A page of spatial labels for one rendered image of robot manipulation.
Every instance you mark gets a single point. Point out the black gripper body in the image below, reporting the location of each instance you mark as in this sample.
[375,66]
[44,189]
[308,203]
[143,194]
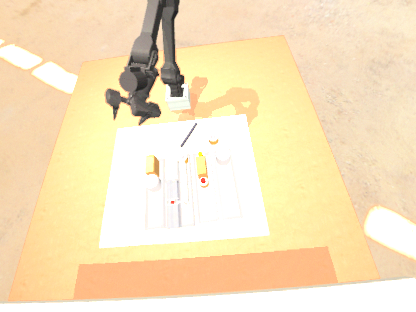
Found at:
[113,97]

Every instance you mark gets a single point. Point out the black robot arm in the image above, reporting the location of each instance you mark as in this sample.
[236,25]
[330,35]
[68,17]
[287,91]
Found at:
[140,71]

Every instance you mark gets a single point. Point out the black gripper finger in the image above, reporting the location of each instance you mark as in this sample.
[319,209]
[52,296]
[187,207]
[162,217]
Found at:
[142,119]
[115,110]

